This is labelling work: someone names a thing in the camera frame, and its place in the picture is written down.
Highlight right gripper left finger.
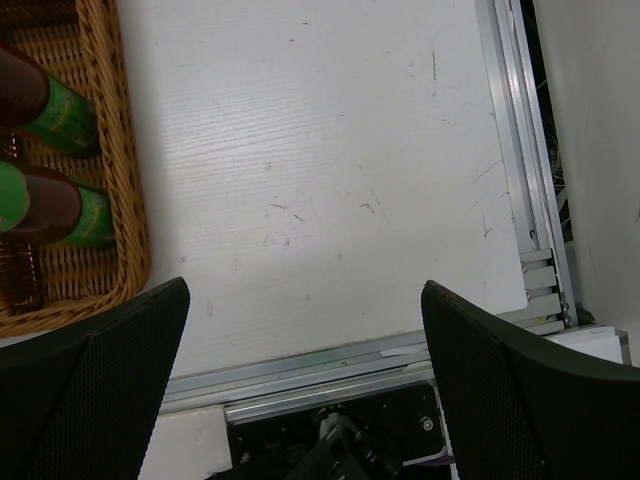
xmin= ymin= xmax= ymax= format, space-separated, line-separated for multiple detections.
xmin=1 ymin=278 xmax=190 ymax=479

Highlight brown wicker divided basket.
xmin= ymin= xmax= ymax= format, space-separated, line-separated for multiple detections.
xmin=1 ymin=1 xmax=151 ymax=338

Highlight yellow-cap sauce bottle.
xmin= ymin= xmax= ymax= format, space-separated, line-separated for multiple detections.
xmin=1 ymin=161 xmax=115 ymax=248
xmin=1 ymin=43 xmax=100 ymax=157

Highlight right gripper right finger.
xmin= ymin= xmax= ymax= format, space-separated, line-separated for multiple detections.
xmin=421 ymin=281 xmax=639 ymax=479

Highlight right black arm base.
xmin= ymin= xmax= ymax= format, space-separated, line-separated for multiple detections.
xmin=219 ymin=382 xmax=451 ymax=479

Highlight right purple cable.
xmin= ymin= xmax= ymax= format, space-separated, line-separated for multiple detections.
xmin=402 ymin=453 xmax=455 ymax=467

